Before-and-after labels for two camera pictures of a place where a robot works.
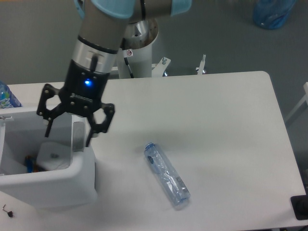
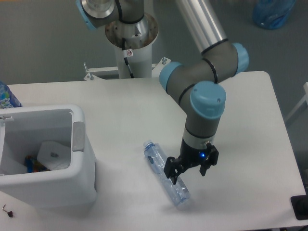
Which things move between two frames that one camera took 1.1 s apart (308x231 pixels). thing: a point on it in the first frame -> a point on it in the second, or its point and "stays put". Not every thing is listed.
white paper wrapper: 53,156 stays put
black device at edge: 300,206 stays put
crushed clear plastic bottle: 176,191 stays put
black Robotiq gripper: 83,90 -> 190,156
